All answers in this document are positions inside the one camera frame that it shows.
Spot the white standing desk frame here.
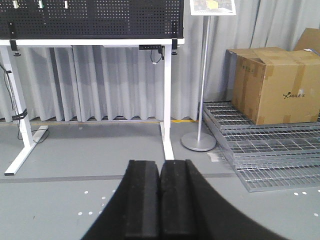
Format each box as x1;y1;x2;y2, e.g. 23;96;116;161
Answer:
0;38;185;176

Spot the grey pleated curtain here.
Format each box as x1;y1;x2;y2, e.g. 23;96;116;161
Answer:
15;0;320;122

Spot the black cable under desk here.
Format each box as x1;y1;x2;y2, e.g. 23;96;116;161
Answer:
149;48;165;66

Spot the flat cardboard sheet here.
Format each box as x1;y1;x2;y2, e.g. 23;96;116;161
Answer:
293;28;320;53

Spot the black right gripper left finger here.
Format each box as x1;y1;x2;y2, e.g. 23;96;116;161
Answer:
83;160;160;240

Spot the silver sign stand pole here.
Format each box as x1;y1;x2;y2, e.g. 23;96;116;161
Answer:
181;15;217;152

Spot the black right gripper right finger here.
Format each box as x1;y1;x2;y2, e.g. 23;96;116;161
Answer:
160;159;283;240

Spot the large brown cardboard box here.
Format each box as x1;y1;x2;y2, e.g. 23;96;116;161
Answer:
227;47;320;125

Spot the galvanized steel floor grating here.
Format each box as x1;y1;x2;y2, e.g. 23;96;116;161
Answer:
202;101;320;192

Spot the black perforated pegboard panel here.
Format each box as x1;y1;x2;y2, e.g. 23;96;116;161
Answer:
0;0;184;40

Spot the white sign board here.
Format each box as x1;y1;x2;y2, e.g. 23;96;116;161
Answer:
189;0;237;16

